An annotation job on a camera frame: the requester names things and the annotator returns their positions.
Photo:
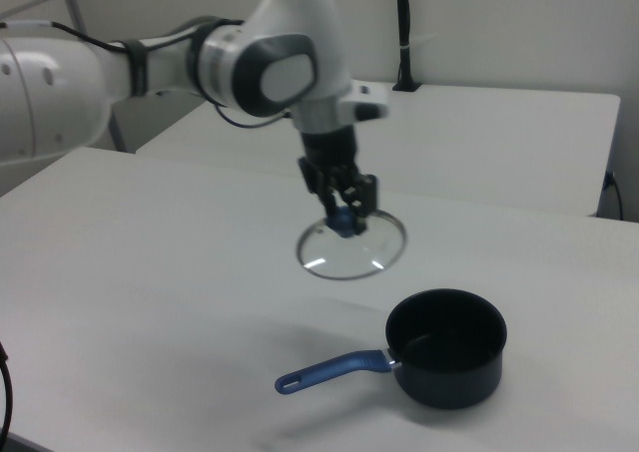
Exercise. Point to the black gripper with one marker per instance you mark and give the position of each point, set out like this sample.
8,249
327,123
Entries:
329,147

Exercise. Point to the glass lid with blue knob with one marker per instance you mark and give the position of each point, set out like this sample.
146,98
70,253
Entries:
349,260

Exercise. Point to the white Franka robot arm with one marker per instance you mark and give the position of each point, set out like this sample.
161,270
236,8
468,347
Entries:
279,33

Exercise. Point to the white side table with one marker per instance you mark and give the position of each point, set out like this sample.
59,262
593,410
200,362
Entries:
474,142

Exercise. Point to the black pole clamp mount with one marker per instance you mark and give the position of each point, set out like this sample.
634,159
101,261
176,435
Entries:
404,48

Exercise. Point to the grey metal partition post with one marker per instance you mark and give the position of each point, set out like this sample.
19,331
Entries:
75,3

